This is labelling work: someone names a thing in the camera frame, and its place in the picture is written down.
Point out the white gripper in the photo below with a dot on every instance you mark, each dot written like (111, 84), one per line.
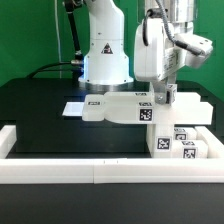
(156, 58)

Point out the white chair back frame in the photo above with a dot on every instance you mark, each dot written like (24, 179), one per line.
(139, 108)

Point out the white chair seat block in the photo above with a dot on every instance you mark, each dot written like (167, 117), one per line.
(159, 139)

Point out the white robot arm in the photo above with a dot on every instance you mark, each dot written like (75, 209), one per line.
(106, 65)

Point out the white marker sheet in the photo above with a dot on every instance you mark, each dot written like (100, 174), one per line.
(73, 109)

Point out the white U-shaped border fence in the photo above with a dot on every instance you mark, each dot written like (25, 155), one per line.
(99, 171)

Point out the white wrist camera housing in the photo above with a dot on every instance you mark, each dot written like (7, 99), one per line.
(198, 49)

